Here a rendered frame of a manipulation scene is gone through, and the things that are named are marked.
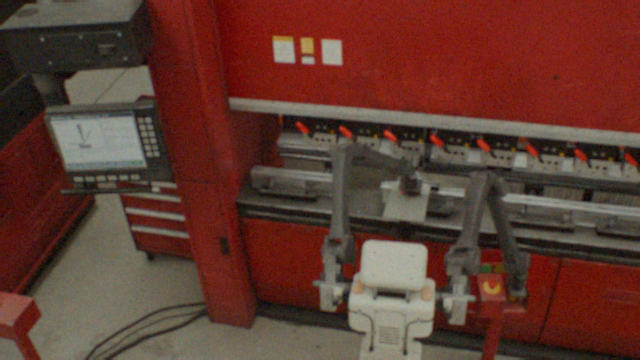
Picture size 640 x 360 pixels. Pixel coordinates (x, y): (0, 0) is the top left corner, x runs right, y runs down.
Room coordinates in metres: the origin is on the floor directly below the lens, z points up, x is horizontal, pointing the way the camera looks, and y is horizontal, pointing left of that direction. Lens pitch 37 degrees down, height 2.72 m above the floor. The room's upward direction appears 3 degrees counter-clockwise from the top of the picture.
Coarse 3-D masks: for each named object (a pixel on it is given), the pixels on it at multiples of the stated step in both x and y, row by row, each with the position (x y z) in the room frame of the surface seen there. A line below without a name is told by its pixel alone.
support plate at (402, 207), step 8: (392, 184) 2.26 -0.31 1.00; (392, 192) 2.20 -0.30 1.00; (424, 192) 2.18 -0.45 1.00; (392, 200) 2.14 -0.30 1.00; (400, 200) 2.13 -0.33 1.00; (408, 200) 2.13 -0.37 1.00; (416, 200) 2.13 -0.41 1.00; (424, 200) 2.12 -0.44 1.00; (392, 208) 2.08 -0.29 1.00; (400, 208) 2.08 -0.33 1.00; (408, 208) 2.07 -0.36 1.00; (416, 208) 2.07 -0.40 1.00; (424, 208) 2.07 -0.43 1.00; (384, 216) 2.03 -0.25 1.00; (392, 216) 2.03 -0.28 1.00; (400, 216) 2.02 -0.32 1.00; (408, 216) 2.02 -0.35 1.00; (416, 216) 2.02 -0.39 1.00; (424, 216) 2.02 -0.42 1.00
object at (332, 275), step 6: (324, 264) 1.52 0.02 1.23; (330, 264) 1.50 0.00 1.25; (324, 270) 1.50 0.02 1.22; (330, 270) 1.48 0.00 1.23; (336, 270) 1.48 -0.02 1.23; (342, 270) 1.50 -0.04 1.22; (324, 276) 1.47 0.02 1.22; (330, 276) 1.46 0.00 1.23; (336, 276) 1.46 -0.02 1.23; (342, 276) 1.47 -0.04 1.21; (318, 282) 1.45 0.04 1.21; (324, 282) 1.45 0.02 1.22; (330, 282) 1.44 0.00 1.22; (336, 282) 1.44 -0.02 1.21; (342, 282) 1.45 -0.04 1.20
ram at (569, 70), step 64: (256, 0) 2.41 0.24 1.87; (320, 0) 2.34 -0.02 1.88; (384, 0) 2.27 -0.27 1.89; (448, 0) 2.20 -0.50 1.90; (512, 0) 2.14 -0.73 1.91; (576, 0) 2.07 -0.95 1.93; (256, 64) 2.42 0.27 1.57; (320, 64) 2.34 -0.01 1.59; (384, 64) 2.27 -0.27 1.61; (448, 64) 2.20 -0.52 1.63; (512, 64) 2.13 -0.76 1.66; (576, 64) 2.06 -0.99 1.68; (448, 128) 2.19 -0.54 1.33; (576, 128) 2.05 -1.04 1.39
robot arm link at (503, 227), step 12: (492, 192) 1.81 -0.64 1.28; (504, 192) 1.77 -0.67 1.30; (492, 204) 1.77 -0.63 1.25; (492, 216) 1.77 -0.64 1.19; (504, 216) 1.76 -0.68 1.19; (504, 228) 1.74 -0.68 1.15; (504, 240) 1.73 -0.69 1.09; (504, 252) 1.72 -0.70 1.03; (516, 252) 1.71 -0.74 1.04; (504, 264) 1.71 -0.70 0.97; (516, 264) 1.69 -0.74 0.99
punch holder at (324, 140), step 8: (304, 120) 2.37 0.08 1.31; (312, 120) 2.36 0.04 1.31; (320, 120) 2.35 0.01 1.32; (328, 120) 2.34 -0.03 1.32; (336, 120) 2.36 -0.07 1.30; (312, 128) 2.36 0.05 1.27; (320, 128) 2.35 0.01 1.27; (328, 128) 2.34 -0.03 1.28; (336, 128) 2.35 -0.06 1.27; (304, 136) 2.36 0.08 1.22; (320, 136) 2.34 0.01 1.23; (328, 136) 2.33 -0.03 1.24; (336, 136) 2.35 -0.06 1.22; (312, 144) 2.36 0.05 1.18; (320, 144) 2.35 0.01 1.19; (328, 144) 2.33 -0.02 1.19; (336, 144) 2.36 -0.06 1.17
